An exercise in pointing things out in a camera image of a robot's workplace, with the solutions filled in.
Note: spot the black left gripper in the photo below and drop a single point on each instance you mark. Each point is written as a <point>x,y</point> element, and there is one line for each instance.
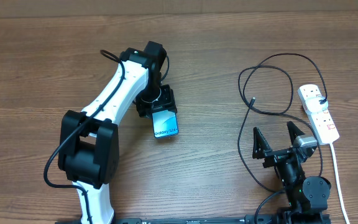
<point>166,101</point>

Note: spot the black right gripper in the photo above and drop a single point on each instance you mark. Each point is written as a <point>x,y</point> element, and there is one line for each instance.
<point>260,150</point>

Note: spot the Samsung Galaxy smartphone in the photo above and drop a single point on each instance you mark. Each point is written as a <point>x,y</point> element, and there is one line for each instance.
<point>165,124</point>

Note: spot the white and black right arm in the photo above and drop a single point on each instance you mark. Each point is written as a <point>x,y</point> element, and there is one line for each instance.
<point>307,196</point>

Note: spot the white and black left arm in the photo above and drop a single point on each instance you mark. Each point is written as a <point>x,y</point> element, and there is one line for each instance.
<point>89,140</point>

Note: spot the white USB charger plug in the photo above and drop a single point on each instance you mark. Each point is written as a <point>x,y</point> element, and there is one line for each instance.
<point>315,104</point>

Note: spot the white power extension strip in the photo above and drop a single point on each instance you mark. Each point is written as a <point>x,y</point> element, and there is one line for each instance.
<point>322,122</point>

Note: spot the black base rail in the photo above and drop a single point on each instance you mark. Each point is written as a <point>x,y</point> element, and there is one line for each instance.
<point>191,221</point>

